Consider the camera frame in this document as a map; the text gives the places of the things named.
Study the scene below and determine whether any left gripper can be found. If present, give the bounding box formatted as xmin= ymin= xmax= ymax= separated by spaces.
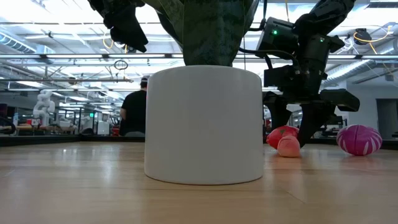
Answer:
xmin=87 ymin=0 xmax=150 ymax=54

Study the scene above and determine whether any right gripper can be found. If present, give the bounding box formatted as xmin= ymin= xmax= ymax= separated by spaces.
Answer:
xmin=263 ymin=57 xmax=361 ymax=148

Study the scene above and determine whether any pink toy peach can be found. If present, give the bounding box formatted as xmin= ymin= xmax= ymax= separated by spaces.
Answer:
xmin=277 ymin=134 xmax=302 ymax=158

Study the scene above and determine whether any magenta white-striped toy ball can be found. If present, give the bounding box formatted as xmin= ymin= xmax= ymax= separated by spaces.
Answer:
xmin=336 ymin=124 xmax=384 ymax=157

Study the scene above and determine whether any person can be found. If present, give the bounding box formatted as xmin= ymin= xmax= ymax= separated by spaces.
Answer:
xmin=119 ymin=74 xmax=150 ymax=138

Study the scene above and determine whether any dark green artificial plant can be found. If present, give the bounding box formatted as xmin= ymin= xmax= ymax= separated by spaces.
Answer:
xmin=141 ymin=0 xmax=261 ymax=68

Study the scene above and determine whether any grey door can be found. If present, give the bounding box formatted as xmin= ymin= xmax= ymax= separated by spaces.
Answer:
xmin=376 ymin=98 xmax=398 ymax=140

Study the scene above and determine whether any white cylindrical plant pot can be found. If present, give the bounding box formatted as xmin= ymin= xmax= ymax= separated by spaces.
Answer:
xmin=144 ymin=64 xmax=265 ymax=186

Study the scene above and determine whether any white robot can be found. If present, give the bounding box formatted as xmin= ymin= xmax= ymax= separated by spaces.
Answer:
xmin=32 ymin=89 xmax=56 ymax=128

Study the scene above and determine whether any black hanging cable loop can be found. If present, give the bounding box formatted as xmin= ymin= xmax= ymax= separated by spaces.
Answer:
xmin=113 ymin=58 xmax=129 ymax=71

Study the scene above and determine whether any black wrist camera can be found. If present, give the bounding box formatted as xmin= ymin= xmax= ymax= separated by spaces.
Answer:
xmin=264 ymin=65 xmax=298 ymax=89

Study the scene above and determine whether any silver ventilation duct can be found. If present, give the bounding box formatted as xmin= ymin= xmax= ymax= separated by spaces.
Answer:
xmin=322 ymin=58 xmax=374 ymax=91
xmin=0 ymin=30 xmax=38 ymax=54

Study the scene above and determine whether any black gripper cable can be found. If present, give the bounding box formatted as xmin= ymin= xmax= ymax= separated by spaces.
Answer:
xmin=238 ymin=46 xmax=300 ymax=70

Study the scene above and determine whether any black metal table frame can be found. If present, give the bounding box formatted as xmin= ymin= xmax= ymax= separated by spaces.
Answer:
xmin=0 ymin=133 xmax=398 ymax=151

